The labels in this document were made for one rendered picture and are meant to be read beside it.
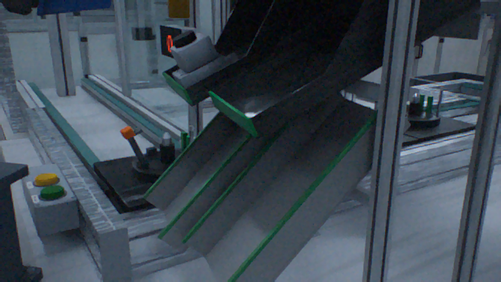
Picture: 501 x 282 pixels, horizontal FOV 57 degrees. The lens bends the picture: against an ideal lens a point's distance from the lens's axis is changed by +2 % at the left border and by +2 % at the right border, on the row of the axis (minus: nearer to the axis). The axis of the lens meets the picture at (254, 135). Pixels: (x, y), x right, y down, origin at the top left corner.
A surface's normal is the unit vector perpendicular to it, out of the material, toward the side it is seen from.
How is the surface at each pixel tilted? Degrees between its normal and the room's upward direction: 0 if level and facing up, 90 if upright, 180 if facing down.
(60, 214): 90
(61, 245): 0
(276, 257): 90
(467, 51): 90
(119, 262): 90
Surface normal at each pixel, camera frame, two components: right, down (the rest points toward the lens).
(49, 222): 0.53, 0.26
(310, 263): 0.01, -0.95
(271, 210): -0.65, -0.60
